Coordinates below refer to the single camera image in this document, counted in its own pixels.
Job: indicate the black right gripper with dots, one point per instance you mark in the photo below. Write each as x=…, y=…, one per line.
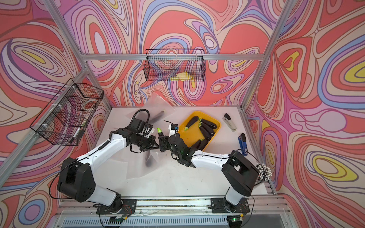
x=163, y=144

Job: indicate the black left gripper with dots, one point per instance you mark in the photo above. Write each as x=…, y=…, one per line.
x=152, y=141

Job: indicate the clear zip-top plastic bag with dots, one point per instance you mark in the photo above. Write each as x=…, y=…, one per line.
x=157, y=104

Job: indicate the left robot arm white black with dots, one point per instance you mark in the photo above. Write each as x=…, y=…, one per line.
x=77, y=175

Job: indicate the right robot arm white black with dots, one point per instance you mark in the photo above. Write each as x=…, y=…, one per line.
x=237, y=169

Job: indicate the purple eggplant in tray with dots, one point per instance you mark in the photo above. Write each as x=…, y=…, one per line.
x=193, y=120
x=199, y=145
x=205, y=133
x=209, y=123
x=208, y=129

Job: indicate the yellow plastic tray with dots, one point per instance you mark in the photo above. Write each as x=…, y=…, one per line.
x=193, y=133

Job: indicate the grey black stapler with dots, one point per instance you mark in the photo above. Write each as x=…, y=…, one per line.
x=228, y=120

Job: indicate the yellow cloth in basket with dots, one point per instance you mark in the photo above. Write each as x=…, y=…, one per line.
x=184, y=76

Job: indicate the blue black tool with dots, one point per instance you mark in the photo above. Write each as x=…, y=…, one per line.
x=243, y=144

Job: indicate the aluminium horizontal back bar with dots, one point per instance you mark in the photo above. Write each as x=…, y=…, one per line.
x=209, y=57

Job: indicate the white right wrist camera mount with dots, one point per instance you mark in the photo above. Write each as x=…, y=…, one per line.
x=173, y=129

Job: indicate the black wire basket back wall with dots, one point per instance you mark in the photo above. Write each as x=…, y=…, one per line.
x=162, y=68

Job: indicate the black wire basket wall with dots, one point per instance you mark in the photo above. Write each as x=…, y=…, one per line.
x=162, y=68
x=67, y=116

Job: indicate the black wire basket left wall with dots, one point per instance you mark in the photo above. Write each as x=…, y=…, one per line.
x=67, y=116

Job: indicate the aluminium frame post left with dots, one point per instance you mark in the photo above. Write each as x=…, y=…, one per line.
x=39, y=62

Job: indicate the aluminium frame post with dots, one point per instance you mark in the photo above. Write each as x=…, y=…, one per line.
x=283, y=18
x=39, y=62

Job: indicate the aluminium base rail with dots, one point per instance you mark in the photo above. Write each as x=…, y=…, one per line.
x=258, y=211

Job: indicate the aluminium frame post right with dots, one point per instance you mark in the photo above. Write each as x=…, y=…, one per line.
x=283, y=18

